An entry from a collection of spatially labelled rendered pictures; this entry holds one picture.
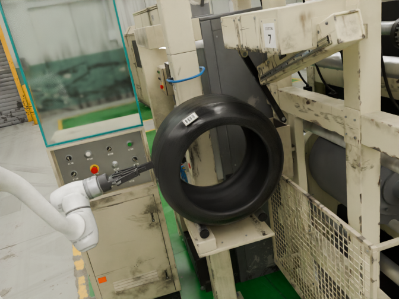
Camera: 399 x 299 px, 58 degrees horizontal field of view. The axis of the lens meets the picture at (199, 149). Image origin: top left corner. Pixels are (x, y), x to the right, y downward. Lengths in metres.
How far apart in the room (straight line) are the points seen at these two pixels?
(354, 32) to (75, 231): 1.18
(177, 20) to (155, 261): 1.51
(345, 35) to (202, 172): 1.04
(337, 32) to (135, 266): 1.86
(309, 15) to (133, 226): 1.60
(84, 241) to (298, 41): 1.07
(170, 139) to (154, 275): 1.29
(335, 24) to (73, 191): 1.14
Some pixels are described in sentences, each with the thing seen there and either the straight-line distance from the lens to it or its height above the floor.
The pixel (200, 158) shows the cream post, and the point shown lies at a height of 1.11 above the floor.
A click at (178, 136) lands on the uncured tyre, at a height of 1.37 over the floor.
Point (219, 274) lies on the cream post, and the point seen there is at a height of 0.36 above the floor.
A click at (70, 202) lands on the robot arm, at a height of 1.19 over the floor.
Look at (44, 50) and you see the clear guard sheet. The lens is 2.07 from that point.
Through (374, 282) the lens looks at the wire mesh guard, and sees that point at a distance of 1.43.
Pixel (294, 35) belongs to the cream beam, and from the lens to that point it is 1.25.
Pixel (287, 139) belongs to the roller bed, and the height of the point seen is 1.12.
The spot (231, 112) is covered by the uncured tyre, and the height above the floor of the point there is 1.42.
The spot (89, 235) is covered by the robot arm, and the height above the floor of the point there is 1.08.
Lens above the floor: 1.79
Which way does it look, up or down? 20 degrees down
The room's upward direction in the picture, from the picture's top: 10 degrees counter-clockwise
